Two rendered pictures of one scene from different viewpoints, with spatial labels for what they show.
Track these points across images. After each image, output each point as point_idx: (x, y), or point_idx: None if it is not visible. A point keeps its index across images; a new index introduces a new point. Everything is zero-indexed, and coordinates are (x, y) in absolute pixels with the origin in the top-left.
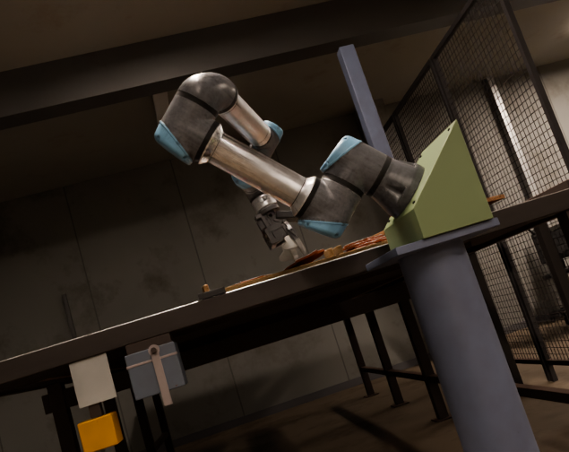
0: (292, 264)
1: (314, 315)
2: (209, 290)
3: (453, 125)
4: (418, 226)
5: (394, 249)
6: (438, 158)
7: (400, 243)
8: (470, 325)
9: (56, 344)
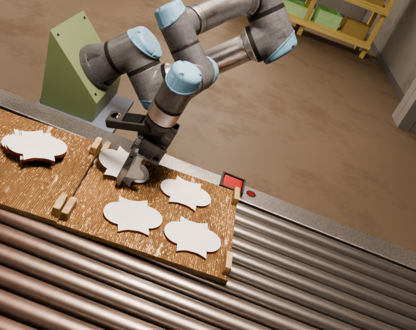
0: (143, 165)
1: None
2: (233, 190)
3: (86, 15)
4: (118, 86)
5: (133, 101)
6: (100, 40)
7: (103, 106)
8: None
9: (360, 231)
